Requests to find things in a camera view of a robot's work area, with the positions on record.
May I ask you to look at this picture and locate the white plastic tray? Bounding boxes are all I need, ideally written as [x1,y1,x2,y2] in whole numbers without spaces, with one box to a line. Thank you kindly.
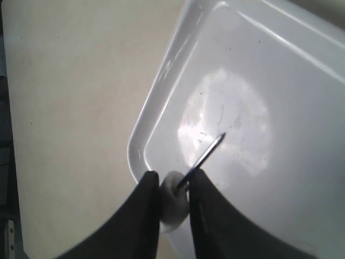
[128,1,344,258]

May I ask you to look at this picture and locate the white foam piece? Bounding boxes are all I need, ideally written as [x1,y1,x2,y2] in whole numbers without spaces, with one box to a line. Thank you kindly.
[160,171,189,233]

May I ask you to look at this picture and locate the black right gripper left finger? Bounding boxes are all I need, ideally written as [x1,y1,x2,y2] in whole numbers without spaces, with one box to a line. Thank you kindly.
[59,171,161,258]

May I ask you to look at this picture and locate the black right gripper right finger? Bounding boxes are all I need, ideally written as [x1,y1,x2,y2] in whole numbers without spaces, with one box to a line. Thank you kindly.
[189,170,313,258]

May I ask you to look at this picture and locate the thin metal skewer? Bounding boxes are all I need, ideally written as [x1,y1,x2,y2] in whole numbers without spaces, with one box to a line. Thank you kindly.
[175,132,226,193]

